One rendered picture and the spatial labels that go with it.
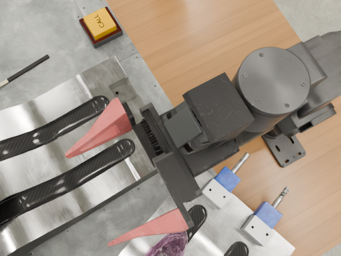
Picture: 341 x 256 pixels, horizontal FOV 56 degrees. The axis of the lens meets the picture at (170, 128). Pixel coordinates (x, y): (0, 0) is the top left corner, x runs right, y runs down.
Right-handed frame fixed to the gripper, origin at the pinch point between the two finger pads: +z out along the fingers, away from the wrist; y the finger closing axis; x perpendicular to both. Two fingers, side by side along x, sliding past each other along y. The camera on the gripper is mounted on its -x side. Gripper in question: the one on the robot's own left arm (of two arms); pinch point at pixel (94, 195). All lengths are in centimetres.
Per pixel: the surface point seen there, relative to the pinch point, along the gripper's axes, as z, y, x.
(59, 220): 12.1, -3.0, 29.5
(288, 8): -120, -57, 122
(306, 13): -127, -50, 122
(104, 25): -14, -40, 37
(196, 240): -8.7, 13.0, 34.3
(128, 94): -10.6, -20.6, 33.9
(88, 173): 4.1, -8.6, 32.1
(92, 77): -5.4, -26.6, 31.1
